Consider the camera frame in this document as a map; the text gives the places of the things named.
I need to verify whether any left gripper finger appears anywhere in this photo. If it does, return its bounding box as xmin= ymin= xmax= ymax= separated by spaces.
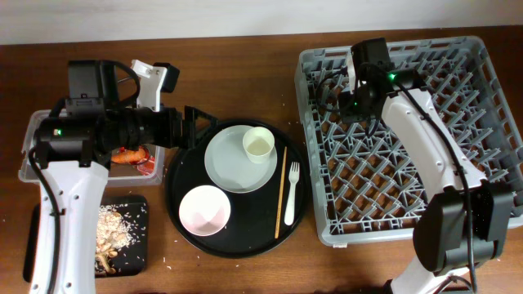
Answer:
xmin=184 ymin=106 xmax=218 ymax=125
xmin=191 ymin=121 xmax=217 ymax=148

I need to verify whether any red snack wrapper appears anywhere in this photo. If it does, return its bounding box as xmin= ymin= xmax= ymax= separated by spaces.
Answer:
xmin=131 ymin=145 xmax=155 ymax=176

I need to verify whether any orange carrot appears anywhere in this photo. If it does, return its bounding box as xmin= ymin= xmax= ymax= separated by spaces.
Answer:
xmin=111 ymin=149 xmax=149 ymax=164

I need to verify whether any white cup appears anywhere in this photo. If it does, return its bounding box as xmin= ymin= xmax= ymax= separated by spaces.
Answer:
xmin=242 ymin=127 xmax=275 ymax=164

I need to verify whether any pink bowl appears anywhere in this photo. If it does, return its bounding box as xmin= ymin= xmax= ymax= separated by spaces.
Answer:
xmin=178 ymin=185 xmax=231 ymax=237

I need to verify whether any food scraps and rice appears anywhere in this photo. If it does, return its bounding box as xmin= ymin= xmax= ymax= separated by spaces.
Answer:
xmin=95 ymin=203 xmax=143 ymax=277

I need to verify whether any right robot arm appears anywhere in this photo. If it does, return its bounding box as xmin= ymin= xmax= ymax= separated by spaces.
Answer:
xmin=340 ymin=38 xmax=514 ymax=293

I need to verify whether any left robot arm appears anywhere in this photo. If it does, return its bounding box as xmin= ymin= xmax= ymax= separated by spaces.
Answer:
xmin=27 ymin=60 xmax=217 ymax=293

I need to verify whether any grey dishwasher rack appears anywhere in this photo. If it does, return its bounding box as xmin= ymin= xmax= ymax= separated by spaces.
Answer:
xmin=294 ymin=36 xmax=522 ymax=247

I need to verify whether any light grey plate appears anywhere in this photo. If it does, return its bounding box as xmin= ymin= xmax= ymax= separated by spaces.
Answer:
xmin=204 ymin=125 xmax=278 ymax=194

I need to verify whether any clear plastic bin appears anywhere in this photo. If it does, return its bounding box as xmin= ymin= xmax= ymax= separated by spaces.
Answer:
xmin=18 ymin=109 xmax=165 ymax=187

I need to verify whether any round black serving tray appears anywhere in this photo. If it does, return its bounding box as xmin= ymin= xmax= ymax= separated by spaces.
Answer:
xmin=164 ymin=119 xmax=311 ymax=258

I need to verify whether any wooden chopstick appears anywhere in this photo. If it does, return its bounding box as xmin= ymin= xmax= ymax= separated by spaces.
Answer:
xmin=274 ymin=146 xmax=288 ymax=239

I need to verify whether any white plastic fork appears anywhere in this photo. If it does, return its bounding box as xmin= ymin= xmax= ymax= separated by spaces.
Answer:
xmin=284 ymin=162 xmax=300 ymax=226

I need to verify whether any black rectangular tray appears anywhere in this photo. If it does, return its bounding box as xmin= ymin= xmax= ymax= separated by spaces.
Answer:
xmin=23 ymin=194 xmax=150 ymax=283

